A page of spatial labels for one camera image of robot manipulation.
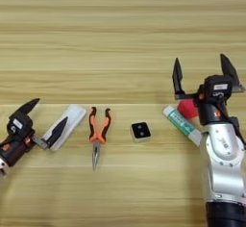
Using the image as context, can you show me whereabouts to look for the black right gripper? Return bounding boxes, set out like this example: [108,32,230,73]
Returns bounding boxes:
[171,53,246,127]

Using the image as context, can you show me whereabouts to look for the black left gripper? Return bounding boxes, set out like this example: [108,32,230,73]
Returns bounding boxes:
[0,97,69,168]

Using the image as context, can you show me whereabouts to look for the white USB modem dongle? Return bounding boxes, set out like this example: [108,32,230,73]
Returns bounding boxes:
[40,104,87,152]

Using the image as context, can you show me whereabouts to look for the small black square box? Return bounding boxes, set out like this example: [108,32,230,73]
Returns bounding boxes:
[130,121,152,143]

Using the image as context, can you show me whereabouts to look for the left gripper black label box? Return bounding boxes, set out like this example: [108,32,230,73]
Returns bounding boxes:
[7,111,36,140]

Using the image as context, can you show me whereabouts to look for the red cube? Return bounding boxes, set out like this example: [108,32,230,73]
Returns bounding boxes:
[176,97,200,120]

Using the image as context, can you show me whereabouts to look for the green white glue stick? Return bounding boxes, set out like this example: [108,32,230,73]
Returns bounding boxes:
[161,105,204,147]

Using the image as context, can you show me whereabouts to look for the orange black needle-nose pliers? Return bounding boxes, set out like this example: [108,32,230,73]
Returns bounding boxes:
[87,106,112,172]

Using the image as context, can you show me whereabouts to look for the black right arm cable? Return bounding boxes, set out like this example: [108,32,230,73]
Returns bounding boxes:
[228,115,246,148]

